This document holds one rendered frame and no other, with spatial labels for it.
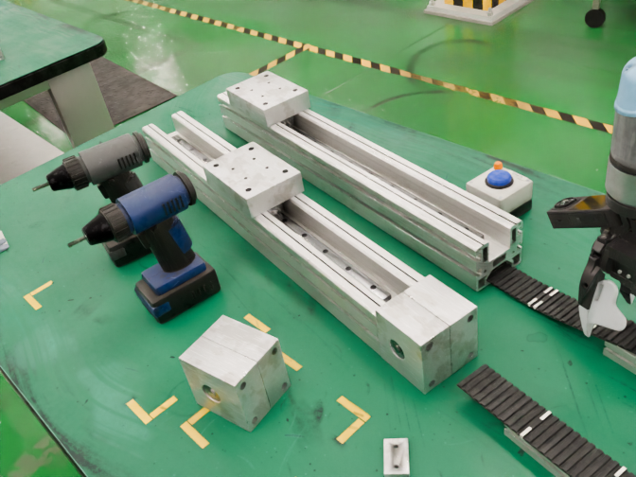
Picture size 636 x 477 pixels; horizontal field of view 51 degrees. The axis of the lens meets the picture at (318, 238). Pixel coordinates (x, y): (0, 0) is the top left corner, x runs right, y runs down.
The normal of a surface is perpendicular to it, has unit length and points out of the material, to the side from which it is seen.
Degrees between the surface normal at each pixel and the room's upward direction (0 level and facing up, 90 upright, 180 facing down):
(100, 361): 0
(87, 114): 90
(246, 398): 90
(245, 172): 0
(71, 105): 90
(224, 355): 0
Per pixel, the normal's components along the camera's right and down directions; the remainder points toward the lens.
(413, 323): -0.15, -0.78
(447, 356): 0.58, 0.43
